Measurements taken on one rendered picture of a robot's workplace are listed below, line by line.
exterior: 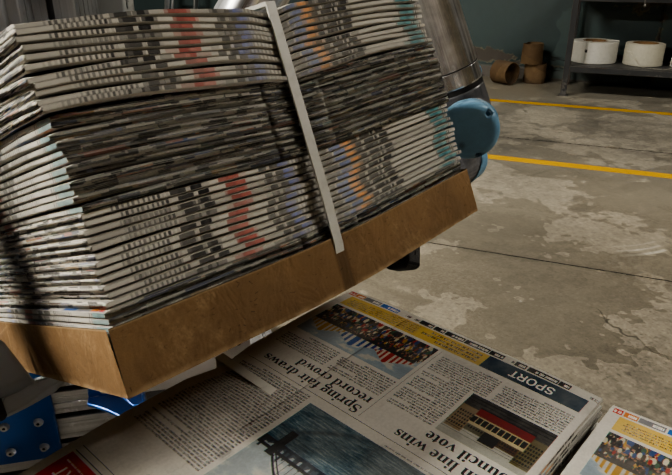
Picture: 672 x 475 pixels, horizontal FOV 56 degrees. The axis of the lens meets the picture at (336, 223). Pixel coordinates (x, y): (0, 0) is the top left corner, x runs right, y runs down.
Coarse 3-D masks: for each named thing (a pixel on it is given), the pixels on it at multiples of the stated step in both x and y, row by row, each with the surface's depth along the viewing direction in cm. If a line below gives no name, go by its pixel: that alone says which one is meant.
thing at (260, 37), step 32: (256, 32) 45; (288, 32) 47; (256, 64) 45; (288, 96) 47; (288, 128) 47; (320, 128) 49; (288, 160) 47; (288, 192) 47; (320, 224) 48; (352, 224) 50
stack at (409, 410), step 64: (320, 320) 64; (384, 320) 64; (192, 384) 55; (256, 384) 54; (320, 384) 54; (384, 384) 54; (448, 384) 54; (512, 384) 54; (64, 448) 48; (128, 448) 47; (192, 448) 47; (256, 448) 47; (320, 448) 47; (384, 448) 47; (448, 448) 47; (512, 448) 47; (576, 448) 51; (640, 448) 48
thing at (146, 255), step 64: (0, 64) 37; (64, 64) 35; (128, 64) 38; (192, 64) 41; (0, 128) 39; (64, 128) 36; (128, 128) 38; (192, 128) 41; (256, 128) 44; (0, 192) 44; (64, 192) 37; (128, 192) 38; (192, 192) 41; (256, 192) 44; (0, 256) 49; (64, 256) 40; (128, 256) 37; (192, 256) 40; (256, 256) 44; (0, 320) 53; (64, 320) 41; (128, 320) 37
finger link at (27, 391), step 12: (0, 348) 47; (0, 360) 47; (12, 360) 47; (0, 372) 47; (12, 372) 47; (24, 372) 47; (0, 384) 47; (12, 384) 47; (24, 384) 47; (36, 384) 48; (48, 384) 48; (60, 384) 49; (0, 396) 46; (12, 396) 46; (24, 396) 47; (36, 396) 47; (12, 408) 46; (24, 408) 47
